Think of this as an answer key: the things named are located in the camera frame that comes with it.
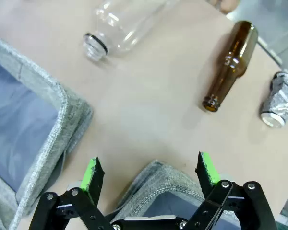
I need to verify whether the person bare hand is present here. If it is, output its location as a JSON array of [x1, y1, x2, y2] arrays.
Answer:
[[210, 0, 240, 13]]

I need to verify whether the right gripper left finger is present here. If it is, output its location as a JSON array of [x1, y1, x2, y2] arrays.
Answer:
[[28, 157, 116, 230]]

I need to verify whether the crushed silver can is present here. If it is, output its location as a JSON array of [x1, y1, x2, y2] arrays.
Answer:
[[261, 71, 288, 128]]

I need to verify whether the grey felt basket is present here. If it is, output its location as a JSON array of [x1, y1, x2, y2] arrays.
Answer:
[[0, 34, 94, 230], [110, 160, 240, 230]]

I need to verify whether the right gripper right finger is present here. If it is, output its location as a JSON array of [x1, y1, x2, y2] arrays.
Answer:
[[186, 151, 278, 230]]

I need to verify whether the brown glass bottle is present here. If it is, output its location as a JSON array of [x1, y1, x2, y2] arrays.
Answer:
[[202, 21, 259, 113]]

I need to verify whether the clear plastic bottle without label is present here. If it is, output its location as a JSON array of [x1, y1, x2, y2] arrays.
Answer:
[[83, 0, 180, 62]]

